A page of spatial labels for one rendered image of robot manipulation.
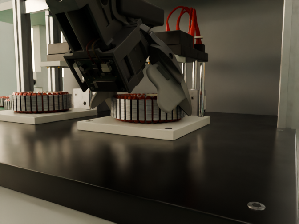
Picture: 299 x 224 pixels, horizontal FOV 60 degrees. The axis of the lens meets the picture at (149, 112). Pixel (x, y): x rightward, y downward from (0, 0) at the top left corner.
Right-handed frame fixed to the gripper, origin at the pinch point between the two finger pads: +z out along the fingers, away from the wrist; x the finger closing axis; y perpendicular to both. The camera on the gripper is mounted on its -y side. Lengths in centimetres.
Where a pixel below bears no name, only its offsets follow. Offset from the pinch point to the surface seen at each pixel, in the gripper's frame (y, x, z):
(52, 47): -9.9, -25.8, -6.7
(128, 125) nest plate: 7.0, 0.9, -3.1
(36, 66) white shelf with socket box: -62, -113, 29
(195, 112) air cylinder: -8.3, 3.5, 8.1
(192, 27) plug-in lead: -18.0, 2.3, -4.2
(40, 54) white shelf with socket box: -66, -109, 23
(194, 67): -15.0, 2.3, 2.4
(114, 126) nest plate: 7.5, -0.9, -3.3
